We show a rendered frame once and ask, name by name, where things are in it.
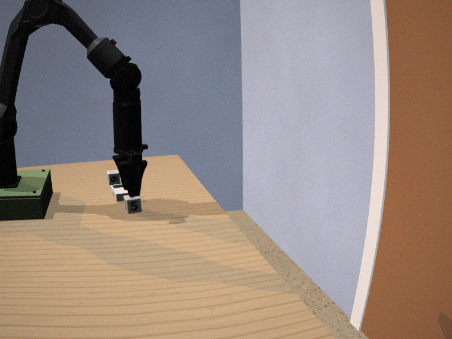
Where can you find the white digit cube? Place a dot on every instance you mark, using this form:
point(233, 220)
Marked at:
point(113, 177)
point(132, 204)

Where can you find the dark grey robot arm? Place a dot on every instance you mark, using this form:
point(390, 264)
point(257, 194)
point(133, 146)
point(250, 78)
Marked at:
point(101, 52)

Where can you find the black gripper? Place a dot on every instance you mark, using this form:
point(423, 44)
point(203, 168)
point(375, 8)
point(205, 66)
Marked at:
point(127, 141)

